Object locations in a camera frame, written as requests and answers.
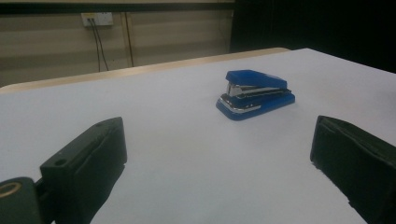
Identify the black horizontal rail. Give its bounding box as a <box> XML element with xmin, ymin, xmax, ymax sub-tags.
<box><xmin>0</xmin><ymin>2</ymin><xmax>236</xmax><ymax>15</ymax></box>

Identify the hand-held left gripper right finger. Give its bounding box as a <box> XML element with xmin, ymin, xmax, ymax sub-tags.
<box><xmin>309</xmin><ymin>115</ymin><xmax>396</xmax><ymax>224</ymax></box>

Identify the black socket cable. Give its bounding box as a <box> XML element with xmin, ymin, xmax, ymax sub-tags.
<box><xmin>88</xmin><ymin>18</ymin><xmax>102</xmax><ymax>73</ymax></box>
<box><xmin>92</xmin><ymin>18</ymin><xmax>110</xmax><ymax>72</ymax></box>

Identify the white table sheet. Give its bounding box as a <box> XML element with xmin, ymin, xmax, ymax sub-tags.
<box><xmin>0</xmin><ymin>48</ymin><xmax>396</xmax><ymax>224</ymax></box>

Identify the black curtain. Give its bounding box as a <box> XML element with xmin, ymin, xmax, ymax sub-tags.
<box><xmin>230</xmin><ymin>0</ymin><xmax>396</xmax><ymax>75</ymax></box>

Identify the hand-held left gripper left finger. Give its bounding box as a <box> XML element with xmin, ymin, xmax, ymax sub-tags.
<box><xmin>39</xmin><ymin>117</ymin><xmax>128</xmax><ymax>224</ymax></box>

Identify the blue stapler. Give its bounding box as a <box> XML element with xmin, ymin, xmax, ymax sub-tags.
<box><xmin>215</xmin><ymin>69</ymin><xmax>296</xmax><ymax>121</ymax></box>

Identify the white wall socket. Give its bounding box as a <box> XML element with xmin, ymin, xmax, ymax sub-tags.
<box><xmin>80</xmin><ymin>12</ymin><xmax>114</xmax><ymax>27</ymax></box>

